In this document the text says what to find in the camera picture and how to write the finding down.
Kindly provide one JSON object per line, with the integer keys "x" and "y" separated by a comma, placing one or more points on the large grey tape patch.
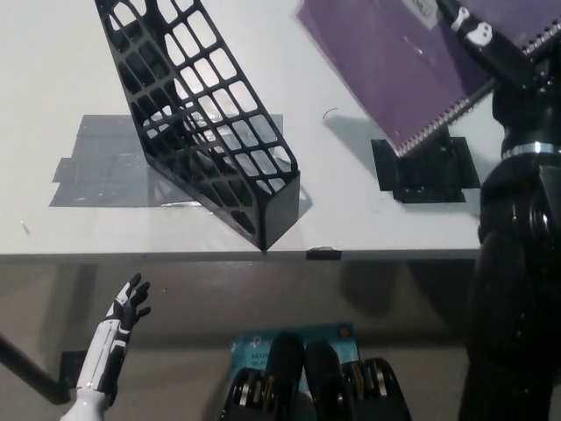
{"x": 101, "y": 171}

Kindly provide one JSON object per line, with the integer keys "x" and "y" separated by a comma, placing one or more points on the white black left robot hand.
{"x": 109, "y": 346}

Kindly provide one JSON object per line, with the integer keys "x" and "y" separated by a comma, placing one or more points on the square black tape patch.
{"x": 429, "y": 175}

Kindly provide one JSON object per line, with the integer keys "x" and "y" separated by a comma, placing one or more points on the purple spiral notebook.
{"x": 385, "y": 66}

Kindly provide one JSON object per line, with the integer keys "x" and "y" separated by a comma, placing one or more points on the black lattice magazine stand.
{"x": 276, "y": 215}

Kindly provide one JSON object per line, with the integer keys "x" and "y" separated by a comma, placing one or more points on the small black tape strip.
{"x": 324, "y": 253}

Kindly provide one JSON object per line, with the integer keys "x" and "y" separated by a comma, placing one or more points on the black slanted table leg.
{"x": 35, "y": 373}

